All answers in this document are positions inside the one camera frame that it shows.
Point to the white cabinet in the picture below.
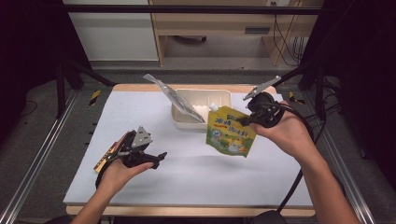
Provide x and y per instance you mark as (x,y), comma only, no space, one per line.
(115,37)

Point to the clear packet of dark seaweed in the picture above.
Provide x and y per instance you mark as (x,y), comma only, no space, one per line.
(179,101)

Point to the person's left hand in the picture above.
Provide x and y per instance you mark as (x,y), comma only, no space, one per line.
(120,177)

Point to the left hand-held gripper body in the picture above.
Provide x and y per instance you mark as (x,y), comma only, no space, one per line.
(137,155)

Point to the small yellow orange packet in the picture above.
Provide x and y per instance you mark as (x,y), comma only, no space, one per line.
(107,157)

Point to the wooden table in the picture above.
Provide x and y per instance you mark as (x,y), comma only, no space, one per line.
(186,212)

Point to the aluminium floor rail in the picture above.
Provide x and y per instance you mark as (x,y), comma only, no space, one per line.
(37,161)
(358,199)

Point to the person's right hand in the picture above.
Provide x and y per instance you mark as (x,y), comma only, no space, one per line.
(289,133)

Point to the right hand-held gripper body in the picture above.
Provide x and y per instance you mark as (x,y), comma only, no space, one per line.
(266,109)

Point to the yellow black tape strip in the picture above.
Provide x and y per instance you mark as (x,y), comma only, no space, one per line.
(94,97)
(294,98)

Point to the white plastic box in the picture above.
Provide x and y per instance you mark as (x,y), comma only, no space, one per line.
(186,122)

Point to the white table mat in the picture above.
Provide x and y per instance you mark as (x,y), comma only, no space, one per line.
(186,174)

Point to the black metal stand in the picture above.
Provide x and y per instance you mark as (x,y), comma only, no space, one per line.
(320,93)
(60,93)

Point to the yellow spout pouch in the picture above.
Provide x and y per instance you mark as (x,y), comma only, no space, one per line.
(229,137)

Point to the person's dark clothed leg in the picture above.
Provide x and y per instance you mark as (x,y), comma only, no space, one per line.
(267,217)

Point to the black curtain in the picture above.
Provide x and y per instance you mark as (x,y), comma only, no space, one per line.
(28,46)
(364,62)

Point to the black horizontal bar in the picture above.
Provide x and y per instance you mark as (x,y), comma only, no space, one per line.
(186,9)

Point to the wooden desk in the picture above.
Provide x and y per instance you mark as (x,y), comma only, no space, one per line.
(214,23)

